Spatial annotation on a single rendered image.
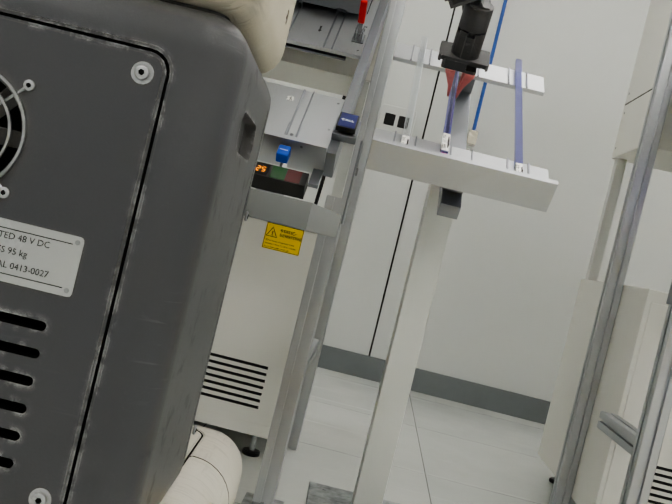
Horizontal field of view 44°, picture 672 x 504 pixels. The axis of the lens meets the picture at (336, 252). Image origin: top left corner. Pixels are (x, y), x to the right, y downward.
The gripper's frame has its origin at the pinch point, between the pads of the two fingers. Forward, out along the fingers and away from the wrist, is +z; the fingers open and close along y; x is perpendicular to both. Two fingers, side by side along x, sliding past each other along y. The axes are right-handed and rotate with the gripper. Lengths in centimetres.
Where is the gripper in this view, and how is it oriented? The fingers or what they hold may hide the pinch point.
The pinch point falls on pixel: (452, 92)
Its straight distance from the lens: 176.0
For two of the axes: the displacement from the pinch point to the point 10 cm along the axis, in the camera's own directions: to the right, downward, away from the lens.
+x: -1.8, 6.3, -7.6
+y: -9.7, -2.5, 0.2
